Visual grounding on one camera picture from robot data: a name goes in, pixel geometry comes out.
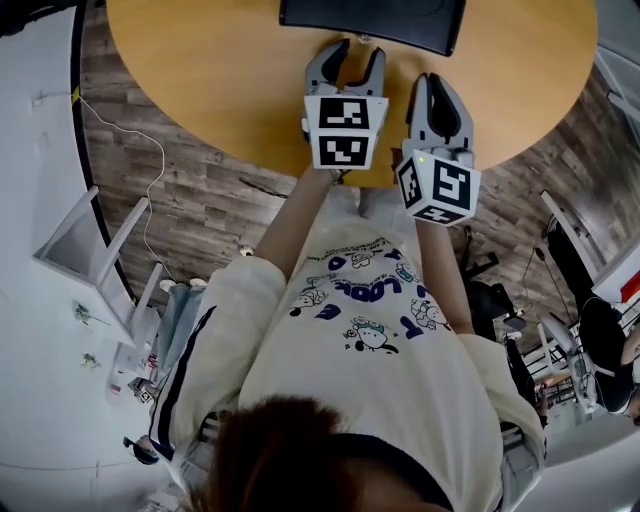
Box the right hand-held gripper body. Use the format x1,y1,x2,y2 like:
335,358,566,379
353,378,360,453
394,140,483,228

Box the white desk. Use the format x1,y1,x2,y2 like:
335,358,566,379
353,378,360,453
539,188,640,304

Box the white chair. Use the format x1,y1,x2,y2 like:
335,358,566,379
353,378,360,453
536,313,602,414

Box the white trousers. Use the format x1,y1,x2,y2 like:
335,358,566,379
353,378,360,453
317,183,404,237

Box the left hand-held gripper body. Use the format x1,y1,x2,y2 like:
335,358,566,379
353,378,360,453
300,81,390,171

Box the black drawer box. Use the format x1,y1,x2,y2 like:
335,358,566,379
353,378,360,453
278,0,468,58

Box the black office chair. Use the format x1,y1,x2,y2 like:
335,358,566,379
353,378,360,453
457,225,527,342

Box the white stool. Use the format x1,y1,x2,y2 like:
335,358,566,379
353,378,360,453
31,185,165,352

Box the cream printed shirt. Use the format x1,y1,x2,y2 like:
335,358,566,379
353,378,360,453
148,219,547,512

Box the white floor cable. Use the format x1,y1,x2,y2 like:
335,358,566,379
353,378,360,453
76,93,177,282

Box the person's right forearm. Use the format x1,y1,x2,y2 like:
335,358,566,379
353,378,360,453
414,218,476,337

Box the person's left forearm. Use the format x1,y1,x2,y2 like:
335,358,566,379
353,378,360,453
254,165,347,292

